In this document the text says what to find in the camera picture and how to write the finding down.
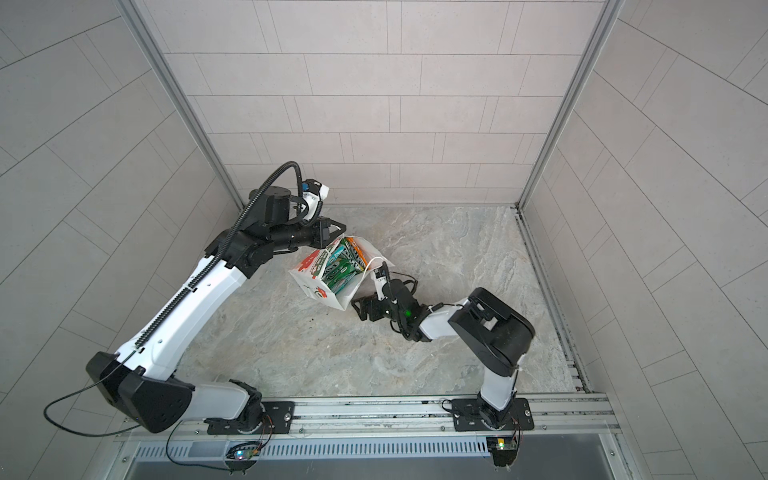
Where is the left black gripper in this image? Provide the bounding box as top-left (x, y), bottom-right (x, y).
top-left (266, 216), bottom-right (349, 255)

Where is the white floral paper bag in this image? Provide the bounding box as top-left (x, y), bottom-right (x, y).
top-left (289, 235), bottom-right (387, 311)

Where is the orange Fox's candy bag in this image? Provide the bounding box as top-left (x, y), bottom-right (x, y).
top-left (343, 237), bottom-right (368, 268)

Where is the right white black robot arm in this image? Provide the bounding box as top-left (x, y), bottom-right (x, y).
top-left (351, 279), bottom-right (536, 433)

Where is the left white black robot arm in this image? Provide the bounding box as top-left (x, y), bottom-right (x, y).
top-left (86, 179), bottom-right (346, 434)

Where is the right controller board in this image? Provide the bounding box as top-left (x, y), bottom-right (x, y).
top-left (486, 436), bottom-right (520, 468)

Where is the controller board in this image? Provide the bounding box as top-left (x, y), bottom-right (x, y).
top-left (225, 441), bottom-right (263, 462)
top-left (486, 436), bottom-right (520, 468)

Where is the left controller board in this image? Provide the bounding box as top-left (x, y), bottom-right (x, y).
top-left (225, 441), bottom-right (263, 462)

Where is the white ventilation grille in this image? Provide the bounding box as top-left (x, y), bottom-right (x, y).
top-left (134, 437), bottom-right (490, 463)

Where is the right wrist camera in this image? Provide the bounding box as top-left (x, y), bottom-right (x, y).
top-left (373, 261), bottom-right (389, 297)

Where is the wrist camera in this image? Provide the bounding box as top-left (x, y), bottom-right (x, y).
top-left (302, 179), bottom-right (330, 208)
top-left (373, 261), bottom-right (389, 297)

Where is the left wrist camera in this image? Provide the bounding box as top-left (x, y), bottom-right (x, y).
top-left (302, 179), bottom-right (330, 208)

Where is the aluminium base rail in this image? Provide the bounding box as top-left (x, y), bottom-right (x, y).
top-left (117, 393), bottom-right (620, 444)

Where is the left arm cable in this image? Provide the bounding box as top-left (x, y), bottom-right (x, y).
top-left (43, 353), bottom-right (140, 439)

